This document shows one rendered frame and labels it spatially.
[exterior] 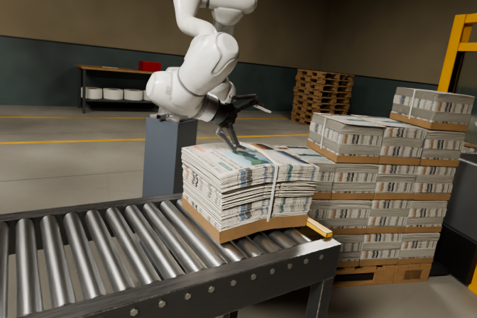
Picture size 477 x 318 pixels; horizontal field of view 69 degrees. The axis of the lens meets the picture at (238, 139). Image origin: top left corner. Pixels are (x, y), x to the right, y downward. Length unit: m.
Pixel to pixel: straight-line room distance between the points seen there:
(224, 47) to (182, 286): 0.59
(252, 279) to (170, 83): 0.58
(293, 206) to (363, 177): 1.05
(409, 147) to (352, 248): 0.71
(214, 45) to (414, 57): 8.77
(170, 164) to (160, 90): 0.93
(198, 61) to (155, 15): 7.61
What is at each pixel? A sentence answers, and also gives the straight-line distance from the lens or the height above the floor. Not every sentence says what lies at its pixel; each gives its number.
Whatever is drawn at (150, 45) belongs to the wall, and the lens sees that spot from 8.43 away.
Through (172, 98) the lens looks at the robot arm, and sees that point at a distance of 0.96.
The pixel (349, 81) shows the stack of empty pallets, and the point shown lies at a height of 1.14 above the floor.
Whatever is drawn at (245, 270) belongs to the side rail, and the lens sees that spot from 0.99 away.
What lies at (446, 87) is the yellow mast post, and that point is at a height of 1.32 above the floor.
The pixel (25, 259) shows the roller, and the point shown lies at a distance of 1.06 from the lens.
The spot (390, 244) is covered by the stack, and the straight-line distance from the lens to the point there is 2.54.
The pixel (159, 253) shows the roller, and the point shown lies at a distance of 1.04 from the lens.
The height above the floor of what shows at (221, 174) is 1.02.
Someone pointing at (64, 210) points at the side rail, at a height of 0.80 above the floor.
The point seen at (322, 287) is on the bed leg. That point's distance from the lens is 1.26.
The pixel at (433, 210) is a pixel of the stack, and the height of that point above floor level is 0.54.
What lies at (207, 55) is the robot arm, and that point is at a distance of 0.87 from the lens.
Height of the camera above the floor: 1.34
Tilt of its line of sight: 13 degrees down
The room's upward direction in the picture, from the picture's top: 7 degrees clockwise
